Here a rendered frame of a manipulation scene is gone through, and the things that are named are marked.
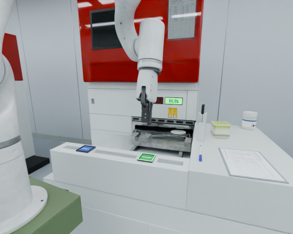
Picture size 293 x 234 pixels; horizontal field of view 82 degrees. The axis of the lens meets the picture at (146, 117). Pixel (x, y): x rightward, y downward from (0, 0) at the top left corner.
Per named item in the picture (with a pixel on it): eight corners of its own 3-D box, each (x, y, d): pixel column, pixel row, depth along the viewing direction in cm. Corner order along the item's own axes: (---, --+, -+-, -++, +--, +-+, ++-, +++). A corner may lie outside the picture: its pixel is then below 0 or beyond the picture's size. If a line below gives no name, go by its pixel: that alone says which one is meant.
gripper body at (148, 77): (143, 72, 63) (142, 102, 63) (133, 64, 53) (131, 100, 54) (163, 72, 61) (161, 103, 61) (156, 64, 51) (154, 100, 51)
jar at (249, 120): (239, 126, 101) (242, 110, 99) (253, 127, 99) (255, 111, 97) (242, 129, 94) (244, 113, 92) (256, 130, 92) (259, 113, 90)
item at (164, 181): (69, 169, 80) (66, 141, 77) (188, 192, 64) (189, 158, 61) (53, 180, 72) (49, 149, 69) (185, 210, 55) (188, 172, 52)
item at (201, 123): (196, 136, 83) (198, 110, 80) (204, 137, 81) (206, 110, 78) (196, 140, 77) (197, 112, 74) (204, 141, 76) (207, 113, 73)
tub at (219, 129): (209, 133, 88) (210, 120, 87) (225, 133, 87) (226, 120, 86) (213, 138, 81) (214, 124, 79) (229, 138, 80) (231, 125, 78)
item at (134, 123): (132, 133, 126) (132, 120, 124) (193, 139, 113) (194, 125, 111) (131, 133, 125) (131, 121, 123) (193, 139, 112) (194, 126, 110)
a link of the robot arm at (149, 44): (131, 62, 58) (148, 56, 51) (133, 24, 58) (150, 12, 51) (149, 68, 64) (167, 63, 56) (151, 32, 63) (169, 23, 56)
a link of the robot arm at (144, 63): (142, 67, 63) (142, 74, 63) (133, 59, 54) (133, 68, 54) (164, 66, 60) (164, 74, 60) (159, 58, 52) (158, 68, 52)
